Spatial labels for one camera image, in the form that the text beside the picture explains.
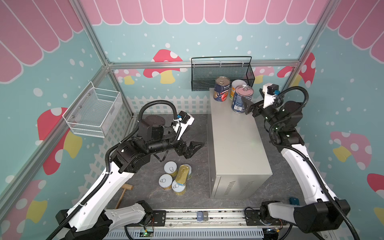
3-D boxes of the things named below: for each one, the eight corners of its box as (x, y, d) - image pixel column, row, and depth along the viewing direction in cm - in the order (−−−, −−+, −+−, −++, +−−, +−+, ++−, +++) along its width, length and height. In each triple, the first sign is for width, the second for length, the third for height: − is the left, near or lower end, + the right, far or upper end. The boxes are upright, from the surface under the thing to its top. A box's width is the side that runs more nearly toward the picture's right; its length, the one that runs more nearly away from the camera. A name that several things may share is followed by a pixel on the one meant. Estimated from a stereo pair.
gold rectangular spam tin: (177, 186, 86) (175, 180, 78) (181, 171, 92) (179, 163, 83) (186, 188, 86) (185, 181, 77) (189, 173, 91) (189, 165, 83)
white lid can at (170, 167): (164, 177, 90) (162, 173, 85) (166, 165, 95) (164, 160, 90) (177, 177, 90) (176, 173, 85) (178, 165, 95) (177, 160, 90)
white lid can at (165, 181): (159, 190, 85) (157, 187, 80) (161, 177, 90) (159, 173, 85) (172, 190, 85) (171, 187, 80) (173, 177, 90) (172, 173, 85)
